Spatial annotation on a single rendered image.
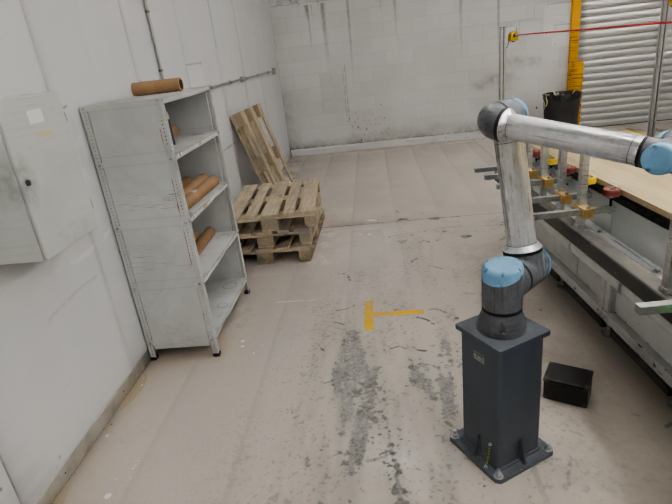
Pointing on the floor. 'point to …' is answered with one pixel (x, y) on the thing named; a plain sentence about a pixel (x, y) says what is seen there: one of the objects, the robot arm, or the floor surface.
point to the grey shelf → (156, 242)
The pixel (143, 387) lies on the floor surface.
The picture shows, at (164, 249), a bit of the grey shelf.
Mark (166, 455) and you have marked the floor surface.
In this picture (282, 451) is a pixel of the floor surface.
